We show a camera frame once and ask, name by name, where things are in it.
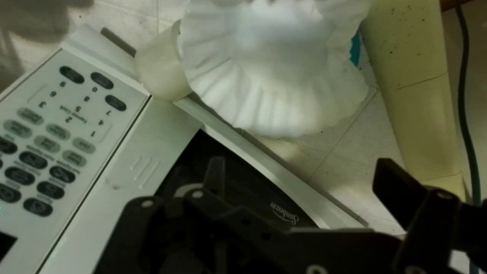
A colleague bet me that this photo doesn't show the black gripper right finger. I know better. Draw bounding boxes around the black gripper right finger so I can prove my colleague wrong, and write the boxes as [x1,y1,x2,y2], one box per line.
[371,157,487,274]

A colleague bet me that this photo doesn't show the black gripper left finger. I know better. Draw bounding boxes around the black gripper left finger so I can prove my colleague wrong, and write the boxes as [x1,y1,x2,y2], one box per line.
[93,155,286,274]

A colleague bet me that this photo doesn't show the white cupcake liner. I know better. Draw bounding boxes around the white cupcake liner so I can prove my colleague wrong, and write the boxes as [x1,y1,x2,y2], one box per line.
[173,0,376,140]

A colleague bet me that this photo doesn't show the blue bowl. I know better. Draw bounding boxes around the blue bowl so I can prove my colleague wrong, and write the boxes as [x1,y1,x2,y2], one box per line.
[348,31,365,69]

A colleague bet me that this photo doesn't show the white microwave oven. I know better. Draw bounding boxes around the white microwave oven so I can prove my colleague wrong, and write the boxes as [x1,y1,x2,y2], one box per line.
[0,24,370,274]

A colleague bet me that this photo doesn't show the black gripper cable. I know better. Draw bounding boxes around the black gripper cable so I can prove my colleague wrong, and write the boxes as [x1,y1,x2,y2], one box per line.
[452,3,484,207]

